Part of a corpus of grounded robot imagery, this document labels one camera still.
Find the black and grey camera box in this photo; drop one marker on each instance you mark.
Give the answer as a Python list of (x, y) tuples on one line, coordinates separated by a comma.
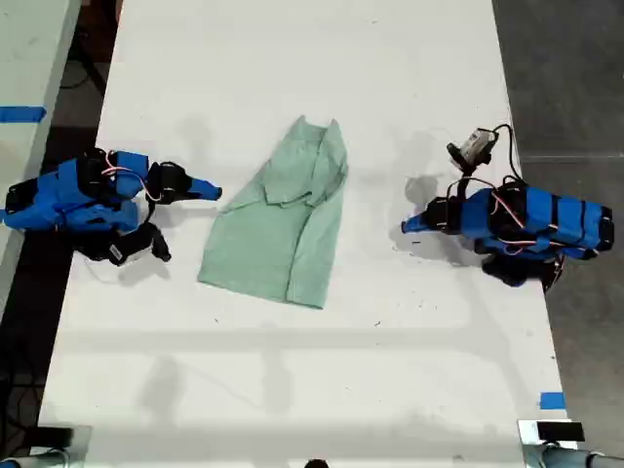
[(475, 146)]

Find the grey metal pipe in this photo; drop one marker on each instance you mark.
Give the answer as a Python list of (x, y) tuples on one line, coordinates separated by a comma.
[(34, 460), (575, 458)]

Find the short blue tape piece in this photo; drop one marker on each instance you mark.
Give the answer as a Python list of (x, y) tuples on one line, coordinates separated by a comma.
[(552, 401)]

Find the black camera box white label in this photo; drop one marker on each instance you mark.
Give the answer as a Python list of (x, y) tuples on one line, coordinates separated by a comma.
[(131, 248)]

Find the small black box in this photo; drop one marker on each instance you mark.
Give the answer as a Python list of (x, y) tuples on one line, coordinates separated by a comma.
[(54, 435), (559, 431)]

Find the black round knob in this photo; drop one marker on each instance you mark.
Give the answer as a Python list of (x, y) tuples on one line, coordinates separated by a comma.
[(317, 464)]

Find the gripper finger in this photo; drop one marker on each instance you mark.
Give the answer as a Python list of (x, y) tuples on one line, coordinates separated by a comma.
[(418, 229), (202, 185), (418, 220), (197, 195)]

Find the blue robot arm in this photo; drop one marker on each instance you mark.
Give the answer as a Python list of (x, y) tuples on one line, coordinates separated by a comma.
[(53, 195), (546, 219)]

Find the short black camera stalk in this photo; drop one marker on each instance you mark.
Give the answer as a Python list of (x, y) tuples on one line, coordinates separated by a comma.
[(467, 179)]

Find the white side table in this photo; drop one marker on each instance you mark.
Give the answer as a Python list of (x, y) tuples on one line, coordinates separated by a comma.
[(27, 97)]

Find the pale green T-shirt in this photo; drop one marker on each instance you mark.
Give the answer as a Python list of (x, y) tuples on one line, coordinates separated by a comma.
[(273, 234)]

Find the long blue tape strip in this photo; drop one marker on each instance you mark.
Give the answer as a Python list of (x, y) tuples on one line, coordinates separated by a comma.
[(22, 113)]

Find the metal corner bracket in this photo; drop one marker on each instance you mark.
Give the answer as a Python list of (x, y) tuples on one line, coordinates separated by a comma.
[(526, 431), (82, 441)]

